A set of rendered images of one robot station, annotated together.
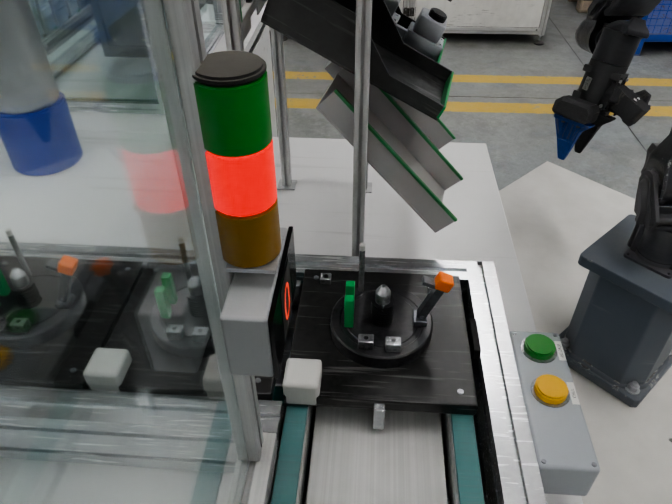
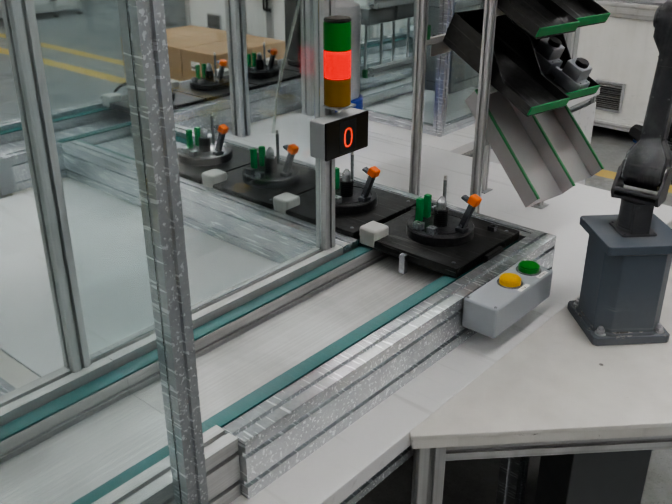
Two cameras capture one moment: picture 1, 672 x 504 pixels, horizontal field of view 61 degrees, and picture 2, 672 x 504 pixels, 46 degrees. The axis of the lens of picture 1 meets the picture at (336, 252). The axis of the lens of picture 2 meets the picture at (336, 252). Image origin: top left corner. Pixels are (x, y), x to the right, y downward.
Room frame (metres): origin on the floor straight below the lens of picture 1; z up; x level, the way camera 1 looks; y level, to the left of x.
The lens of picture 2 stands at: (-0.79, -0.79, 1.64)
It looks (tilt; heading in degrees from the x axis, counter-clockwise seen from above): 25 degrees down; 37
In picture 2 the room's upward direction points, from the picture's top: straight up
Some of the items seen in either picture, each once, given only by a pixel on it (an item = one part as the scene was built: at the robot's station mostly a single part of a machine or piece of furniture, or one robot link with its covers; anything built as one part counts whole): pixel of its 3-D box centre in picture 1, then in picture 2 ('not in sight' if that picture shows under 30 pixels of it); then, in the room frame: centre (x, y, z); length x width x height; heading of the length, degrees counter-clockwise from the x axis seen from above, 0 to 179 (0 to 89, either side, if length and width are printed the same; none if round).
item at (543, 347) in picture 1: (539, 348); (528, 269); (0.51, -0.28, 0.96); 0.04 x 0.04 x 0.02
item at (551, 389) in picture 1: (550, 391); (510, 282); (0.45, -0.27, 0.96); 0.04 x 0.04 x 0.02
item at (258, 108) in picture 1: (233, 107); (337, 35); (0.36, 0.07, 1.38); 0.05 x 0.05 x 0.05
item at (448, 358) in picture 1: (380, 333); (439, 236); (0.55, -0.06, 0.96); 0.24 x 0.24 x 0.02; 86
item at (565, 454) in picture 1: (544, 405); (508, 296); (0.45, -0.27, 0.93); 0.21 x 0.07 x 0.06; 176
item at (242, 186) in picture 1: (241, 170); (337, 63); (0.36, 0.07, 1.33); 0.05 x 0.05 x 0.05
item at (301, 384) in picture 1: (302, 381); (373, 234); (0.46, 0.04, 0.97); 0.05 x 0.05 x 0.04; 86
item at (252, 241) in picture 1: (248, 225); (337, 90); (0.36, 0.07, 1.28); 0.05 x 0.05 x 0.05
